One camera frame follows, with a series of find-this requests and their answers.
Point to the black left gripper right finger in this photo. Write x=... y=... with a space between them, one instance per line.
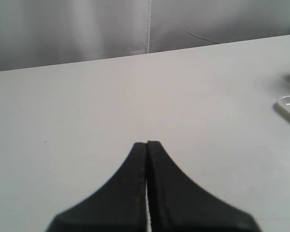
x=177 y=204

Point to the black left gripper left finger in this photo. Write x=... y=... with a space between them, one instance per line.
x=118 y=206

